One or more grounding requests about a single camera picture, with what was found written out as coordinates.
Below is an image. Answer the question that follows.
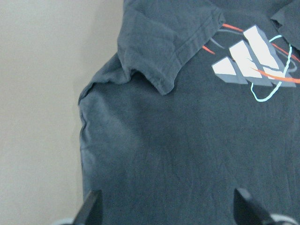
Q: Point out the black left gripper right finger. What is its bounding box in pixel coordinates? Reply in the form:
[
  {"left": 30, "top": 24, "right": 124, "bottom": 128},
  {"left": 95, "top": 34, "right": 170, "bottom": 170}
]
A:
[{"left": 233, "top": 188, "right": 276, "bottom": 225}]

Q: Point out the black t-shirt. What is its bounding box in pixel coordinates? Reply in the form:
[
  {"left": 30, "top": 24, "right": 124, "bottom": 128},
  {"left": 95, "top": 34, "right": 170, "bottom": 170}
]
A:
[{"left": 78, "top": 0, "right": 300, "bottom": 225}]

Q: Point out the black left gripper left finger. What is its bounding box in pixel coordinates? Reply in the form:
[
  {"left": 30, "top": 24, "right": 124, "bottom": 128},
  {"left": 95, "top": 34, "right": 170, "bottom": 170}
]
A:
[{"left": 71, "top": 190, "right": 103, "bottom": 225}]

